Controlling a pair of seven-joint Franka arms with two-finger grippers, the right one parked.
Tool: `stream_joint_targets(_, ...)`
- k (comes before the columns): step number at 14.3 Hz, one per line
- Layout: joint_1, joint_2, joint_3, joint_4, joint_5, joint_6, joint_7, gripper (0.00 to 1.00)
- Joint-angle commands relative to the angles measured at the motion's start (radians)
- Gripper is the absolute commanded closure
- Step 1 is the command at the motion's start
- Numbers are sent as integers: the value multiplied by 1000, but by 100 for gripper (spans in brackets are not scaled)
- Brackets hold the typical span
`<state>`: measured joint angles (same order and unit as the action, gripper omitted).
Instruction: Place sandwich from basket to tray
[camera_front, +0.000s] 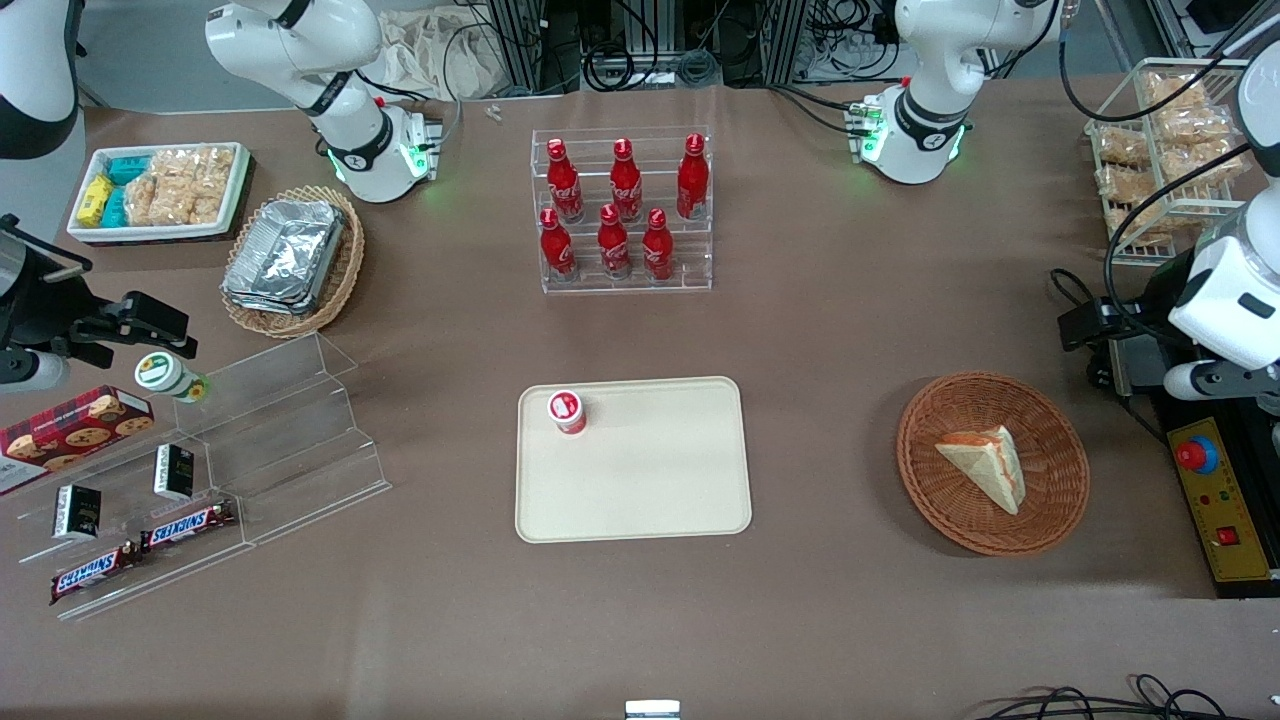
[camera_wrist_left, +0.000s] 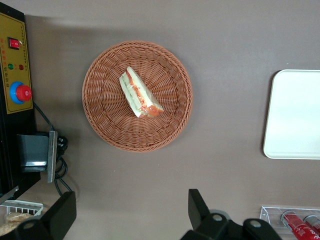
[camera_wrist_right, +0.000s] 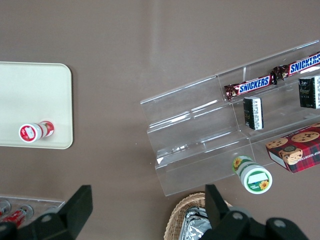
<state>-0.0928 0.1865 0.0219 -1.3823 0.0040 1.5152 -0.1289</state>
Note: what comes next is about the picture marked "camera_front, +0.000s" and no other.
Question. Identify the beige cloth bag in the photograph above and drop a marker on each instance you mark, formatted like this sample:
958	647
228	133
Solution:
430	55

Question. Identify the yellow emergency stop control box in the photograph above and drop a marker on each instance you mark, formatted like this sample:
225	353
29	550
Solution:
1225	510

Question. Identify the triangular sandwich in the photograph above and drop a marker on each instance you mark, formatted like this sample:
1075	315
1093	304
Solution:
985	465

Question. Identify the green lid white cup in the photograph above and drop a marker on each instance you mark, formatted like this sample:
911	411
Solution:
160	373

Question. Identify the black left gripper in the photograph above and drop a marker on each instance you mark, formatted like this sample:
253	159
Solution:
1159	294

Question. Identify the silver foil container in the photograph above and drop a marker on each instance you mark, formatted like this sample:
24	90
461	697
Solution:
285	255

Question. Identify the white rectangular snack tray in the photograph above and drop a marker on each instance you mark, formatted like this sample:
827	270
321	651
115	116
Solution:
150	233

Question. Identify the snickers chocolate bar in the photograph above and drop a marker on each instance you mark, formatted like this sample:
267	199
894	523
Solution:
188	525
95	572

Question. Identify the white clip at table edge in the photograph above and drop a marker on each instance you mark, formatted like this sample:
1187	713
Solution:
652	711

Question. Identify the light wicker oval basket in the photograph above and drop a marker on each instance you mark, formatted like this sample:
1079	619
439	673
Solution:
345	270

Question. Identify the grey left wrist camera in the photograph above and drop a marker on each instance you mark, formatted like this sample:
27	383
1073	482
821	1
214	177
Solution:
1195	382

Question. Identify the teal snack pack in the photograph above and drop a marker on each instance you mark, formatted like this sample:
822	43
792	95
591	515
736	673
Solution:
115	208
128	168

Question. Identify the beige plastic tray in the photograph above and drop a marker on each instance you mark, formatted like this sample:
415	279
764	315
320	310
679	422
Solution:
650	480

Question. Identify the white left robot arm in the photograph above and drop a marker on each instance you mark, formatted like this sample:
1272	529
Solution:
930	60

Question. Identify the brown wicker basket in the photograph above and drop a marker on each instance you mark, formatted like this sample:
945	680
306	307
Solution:
950	500

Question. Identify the red tartan cookie box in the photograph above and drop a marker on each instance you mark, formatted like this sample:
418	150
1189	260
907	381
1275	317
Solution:
70	430

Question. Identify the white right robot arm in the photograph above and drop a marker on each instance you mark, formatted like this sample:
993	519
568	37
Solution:
320	50

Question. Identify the clear acrylic bottle rack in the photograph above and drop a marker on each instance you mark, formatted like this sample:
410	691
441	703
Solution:
690	255

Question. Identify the clear acrylic stepped shelf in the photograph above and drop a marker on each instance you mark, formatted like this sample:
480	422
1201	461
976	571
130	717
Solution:
290	440

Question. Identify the red lid yogurt cup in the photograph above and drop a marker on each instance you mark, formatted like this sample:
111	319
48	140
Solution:
566	410

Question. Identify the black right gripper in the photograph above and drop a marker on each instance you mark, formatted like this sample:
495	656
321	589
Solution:
40	305

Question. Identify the red cola bottle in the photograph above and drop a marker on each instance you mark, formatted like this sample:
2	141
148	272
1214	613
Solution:
613	245
657	248
556	248
564	185
692	180
626	185

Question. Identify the small black box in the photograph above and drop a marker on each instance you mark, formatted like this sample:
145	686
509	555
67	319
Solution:
76	512
173	472

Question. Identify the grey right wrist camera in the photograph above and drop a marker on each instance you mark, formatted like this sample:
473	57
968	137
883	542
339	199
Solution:
30	370

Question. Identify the rice cracker bag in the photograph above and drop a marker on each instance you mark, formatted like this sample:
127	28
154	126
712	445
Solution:
1175	90
1140	222
145	200
1122	147
1192	126
1122	185
200	180
1205	168

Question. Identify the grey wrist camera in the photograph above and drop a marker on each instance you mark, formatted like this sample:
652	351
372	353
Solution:
1195	382
30	370

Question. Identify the yellow snack pack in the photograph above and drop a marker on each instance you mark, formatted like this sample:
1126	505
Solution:
95	200

